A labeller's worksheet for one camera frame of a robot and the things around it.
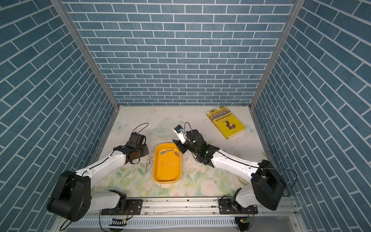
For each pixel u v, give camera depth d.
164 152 0.94
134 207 0.73
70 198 0.41
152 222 0.77
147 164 0.89
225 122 1.07
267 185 0.42
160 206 0.76
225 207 0.74
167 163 0.88
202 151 0.61
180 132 0.67
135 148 0.67
